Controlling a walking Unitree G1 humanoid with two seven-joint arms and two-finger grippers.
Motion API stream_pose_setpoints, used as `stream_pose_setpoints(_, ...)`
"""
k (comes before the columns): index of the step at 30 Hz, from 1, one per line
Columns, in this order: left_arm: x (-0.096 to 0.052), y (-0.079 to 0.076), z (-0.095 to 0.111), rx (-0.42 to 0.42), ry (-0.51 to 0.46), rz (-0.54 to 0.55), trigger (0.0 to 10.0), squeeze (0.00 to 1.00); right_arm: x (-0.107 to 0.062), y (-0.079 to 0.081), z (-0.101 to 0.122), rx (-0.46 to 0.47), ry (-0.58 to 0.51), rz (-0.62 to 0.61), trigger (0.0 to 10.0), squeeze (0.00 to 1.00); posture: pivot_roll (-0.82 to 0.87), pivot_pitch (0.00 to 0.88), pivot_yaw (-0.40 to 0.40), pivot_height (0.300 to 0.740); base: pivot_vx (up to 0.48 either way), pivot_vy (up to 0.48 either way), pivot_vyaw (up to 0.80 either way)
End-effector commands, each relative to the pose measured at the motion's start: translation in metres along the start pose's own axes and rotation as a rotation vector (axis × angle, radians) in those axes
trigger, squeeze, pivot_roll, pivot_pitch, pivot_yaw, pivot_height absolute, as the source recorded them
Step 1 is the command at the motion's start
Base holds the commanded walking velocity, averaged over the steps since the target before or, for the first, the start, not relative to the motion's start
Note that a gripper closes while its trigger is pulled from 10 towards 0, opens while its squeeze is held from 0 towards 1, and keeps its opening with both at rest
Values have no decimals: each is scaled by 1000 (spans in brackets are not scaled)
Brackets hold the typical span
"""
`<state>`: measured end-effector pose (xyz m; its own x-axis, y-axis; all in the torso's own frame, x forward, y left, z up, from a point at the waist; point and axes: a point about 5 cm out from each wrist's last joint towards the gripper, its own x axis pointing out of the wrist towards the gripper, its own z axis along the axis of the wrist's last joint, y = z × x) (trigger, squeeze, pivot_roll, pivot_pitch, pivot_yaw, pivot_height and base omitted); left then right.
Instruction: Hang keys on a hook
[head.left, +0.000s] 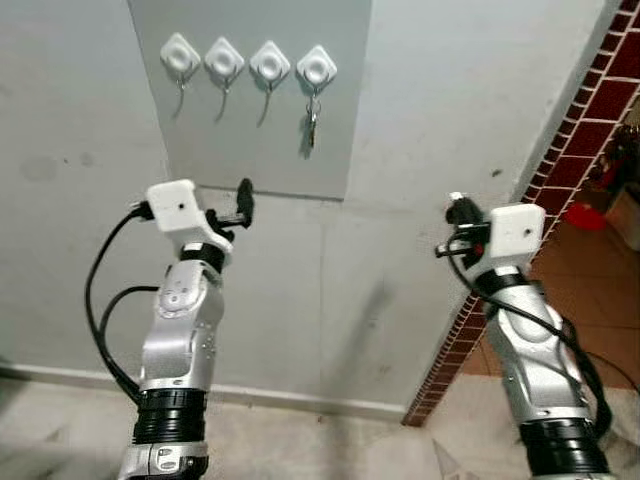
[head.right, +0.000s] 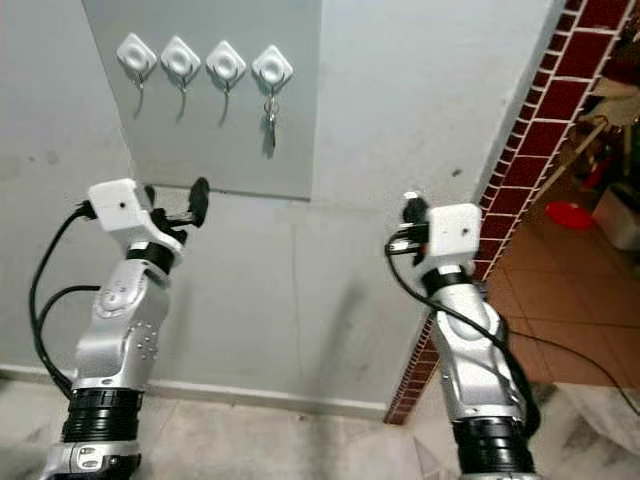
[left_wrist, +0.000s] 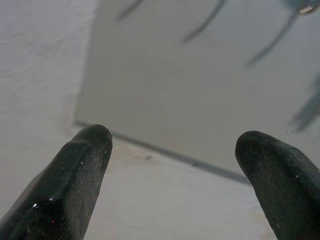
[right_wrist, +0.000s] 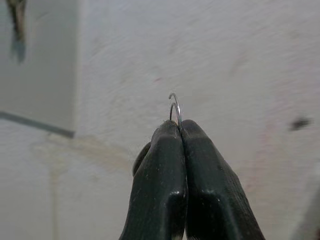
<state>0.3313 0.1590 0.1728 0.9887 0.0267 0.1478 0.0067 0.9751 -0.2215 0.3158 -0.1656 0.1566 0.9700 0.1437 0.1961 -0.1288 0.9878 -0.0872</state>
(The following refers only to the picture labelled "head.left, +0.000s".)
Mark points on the grey wall board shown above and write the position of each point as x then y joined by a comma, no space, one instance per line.
250,140

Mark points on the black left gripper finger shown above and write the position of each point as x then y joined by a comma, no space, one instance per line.
245,200

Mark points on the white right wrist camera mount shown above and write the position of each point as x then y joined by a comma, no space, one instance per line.
517,235

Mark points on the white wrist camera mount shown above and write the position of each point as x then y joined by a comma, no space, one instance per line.
517,235
178,208

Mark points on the white storage box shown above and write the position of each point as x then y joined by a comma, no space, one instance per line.
625,220

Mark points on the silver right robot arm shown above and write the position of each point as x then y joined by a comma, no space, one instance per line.
540,360

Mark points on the white diamond wall hook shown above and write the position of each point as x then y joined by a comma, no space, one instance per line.
316,66
180,56
270,62
224,60

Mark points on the red plastic bowl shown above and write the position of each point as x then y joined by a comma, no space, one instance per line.
585,215

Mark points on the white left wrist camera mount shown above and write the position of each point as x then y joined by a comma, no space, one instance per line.
178,208

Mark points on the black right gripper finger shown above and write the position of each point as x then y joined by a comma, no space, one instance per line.
460,210
446,251

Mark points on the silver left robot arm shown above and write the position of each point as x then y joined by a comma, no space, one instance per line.
180,330

